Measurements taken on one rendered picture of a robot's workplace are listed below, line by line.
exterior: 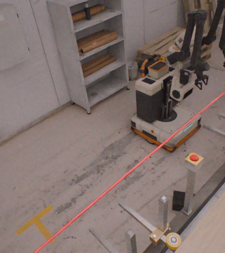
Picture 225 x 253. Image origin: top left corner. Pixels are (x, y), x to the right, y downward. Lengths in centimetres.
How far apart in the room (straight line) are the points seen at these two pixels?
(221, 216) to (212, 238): 15
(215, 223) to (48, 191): 190
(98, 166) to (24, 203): 89
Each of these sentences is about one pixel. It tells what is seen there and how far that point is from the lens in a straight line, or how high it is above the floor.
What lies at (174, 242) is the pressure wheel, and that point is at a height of 90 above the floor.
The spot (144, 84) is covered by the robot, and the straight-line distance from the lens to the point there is 289.
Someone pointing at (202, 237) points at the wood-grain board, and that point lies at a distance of 157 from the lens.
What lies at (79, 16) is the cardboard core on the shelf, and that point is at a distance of 365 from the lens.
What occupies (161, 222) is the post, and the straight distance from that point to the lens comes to 156.
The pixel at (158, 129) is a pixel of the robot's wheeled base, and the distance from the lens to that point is 307.
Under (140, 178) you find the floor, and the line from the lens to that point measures 292.
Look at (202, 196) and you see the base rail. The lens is 196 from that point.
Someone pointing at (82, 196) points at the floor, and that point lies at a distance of 285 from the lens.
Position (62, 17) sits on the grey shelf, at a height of 139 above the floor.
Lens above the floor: 228
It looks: 39 degrees down
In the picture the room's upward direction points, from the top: 8 degrees counter-clockwise
